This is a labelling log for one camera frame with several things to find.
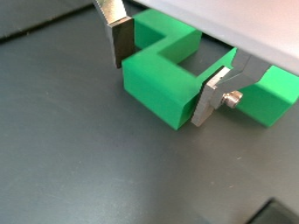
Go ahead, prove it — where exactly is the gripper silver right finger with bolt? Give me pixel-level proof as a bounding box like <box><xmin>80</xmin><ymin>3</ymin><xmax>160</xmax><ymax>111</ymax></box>
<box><xmin>191</xmin><ymin>49</ymin><xmax>271</xmax><ymax>127</ymax></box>

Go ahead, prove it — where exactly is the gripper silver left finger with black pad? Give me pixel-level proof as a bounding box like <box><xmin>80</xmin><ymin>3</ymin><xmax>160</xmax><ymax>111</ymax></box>
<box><xmin>92</xmin><ymin>0</ymin><xmax>135</xmax><ymax>68</ymax></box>

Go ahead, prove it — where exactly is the green stepped block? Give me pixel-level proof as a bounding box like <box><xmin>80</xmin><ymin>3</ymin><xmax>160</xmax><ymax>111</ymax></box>
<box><xmin>123</xmin><ymin>10</ymin><xmax>299</xmax><ymax>130</ymax></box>

